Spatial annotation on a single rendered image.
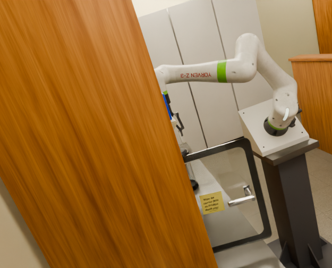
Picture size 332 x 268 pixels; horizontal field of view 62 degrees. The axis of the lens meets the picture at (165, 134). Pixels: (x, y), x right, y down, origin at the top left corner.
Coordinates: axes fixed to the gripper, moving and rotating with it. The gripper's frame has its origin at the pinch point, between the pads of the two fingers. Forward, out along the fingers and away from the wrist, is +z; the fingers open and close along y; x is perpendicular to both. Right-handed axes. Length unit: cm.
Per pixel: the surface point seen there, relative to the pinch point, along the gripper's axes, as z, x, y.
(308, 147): 32, -1, 75
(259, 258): 31, -65, 11
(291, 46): 13, 298, 258
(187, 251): 15, -68, -13
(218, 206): 7, -62, 3
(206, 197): 3, -62, 0
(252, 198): 5, -68, 13
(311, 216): 84, 5, 72
